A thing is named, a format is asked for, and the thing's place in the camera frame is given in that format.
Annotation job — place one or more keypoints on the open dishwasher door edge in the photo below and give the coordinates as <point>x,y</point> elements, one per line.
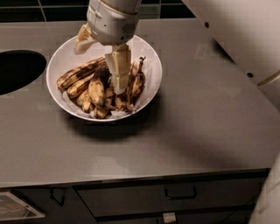
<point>12,208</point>

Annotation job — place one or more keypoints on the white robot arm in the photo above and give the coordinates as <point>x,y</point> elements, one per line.
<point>247,30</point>

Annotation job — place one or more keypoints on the blackened banana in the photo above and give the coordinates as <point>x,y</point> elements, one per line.
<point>137,81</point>
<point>121,100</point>

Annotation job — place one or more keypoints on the lower dark drawer front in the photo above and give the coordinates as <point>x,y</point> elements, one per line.
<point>215,215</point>

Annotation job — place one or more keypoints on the small lower left banana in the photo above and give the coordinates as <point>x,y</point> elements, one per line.
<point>84,102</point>

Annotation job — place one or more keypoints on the blackened right centre banana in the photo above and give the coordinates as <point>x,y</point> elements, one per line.
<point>121,100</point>

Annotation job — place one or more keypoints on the long stemmed centre banana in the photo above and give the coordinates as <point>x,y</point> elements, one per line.
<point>102,112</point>

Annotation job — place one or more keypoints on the dark drawer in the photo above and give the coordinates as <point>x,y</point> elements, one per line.
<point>108,200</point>
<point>215,215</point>

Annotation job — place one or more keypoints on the black drawer handle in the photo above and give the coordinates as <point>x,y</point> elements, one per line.
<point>180,193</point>

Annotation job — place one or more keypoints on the dark round sink opening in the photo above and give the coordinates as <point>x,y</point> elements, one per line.
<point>19,68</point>

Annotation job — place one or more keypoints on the rightmost blackened banana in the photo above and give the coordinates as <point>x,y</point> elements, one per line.
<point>137,81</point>

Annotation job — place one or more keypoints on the large white banana bowl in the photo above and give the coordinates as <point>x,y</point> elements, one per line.
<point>64,59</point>

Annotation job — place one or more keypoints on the spotted banana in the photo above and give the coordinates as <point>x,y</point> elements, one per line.
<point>77,73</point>
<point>78,87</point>

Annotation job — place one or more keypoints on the black cabinet door handle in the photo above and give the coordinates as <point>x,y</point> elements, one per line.
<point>57,195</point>

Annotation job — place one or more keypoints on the dark banana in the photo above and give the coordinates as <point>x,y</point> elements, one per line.
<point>98,85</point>

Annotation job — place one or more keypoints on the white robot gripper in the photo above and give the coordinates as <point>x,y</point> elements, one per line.
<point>112,24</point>

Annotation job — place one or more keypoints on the top left spotted banana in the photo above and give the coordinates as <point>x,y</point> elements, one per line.
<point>77,73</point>

